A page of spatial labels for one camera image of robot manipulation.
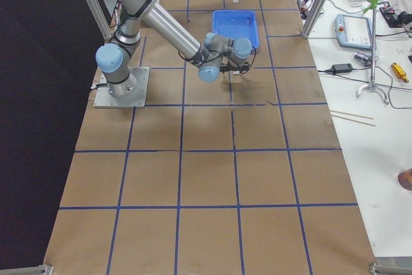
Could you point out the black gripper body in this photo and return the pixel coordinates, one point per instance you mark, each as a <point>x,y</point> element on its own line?
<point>232,69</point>

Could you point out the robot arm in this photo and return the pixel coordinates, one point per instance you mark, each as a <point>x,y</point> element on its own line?
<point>216,54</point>

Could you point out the blue plastic tray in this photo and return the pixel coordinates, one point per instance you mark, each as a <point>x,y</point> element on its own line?
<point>236,24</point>

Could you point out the wooden chopstick pair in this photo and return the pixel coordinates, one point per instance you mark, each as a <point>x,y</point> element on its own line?
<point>360,119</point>

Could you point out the black power adapter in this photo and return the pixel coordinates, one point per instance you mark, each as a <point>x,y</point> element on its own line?
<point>341,68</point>

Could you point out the brown paper table cover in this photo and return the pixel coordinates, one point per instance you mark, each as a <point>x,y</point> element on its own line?
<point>244,175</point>

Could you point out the teach pendant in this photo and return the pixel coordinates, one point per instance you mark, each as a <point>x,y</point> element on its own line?
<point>354,31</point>

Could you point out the metal stand with green clip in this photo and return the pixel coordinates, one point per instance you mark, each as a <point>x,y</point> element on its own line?
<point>371,86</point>

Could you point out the yellow metal cylinder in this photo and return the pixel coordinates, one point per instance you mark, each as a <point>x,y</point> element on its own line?
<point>399,72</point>

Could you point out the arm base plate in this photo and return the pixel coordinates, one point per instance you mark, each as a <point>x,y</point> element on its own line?
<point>129,94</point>

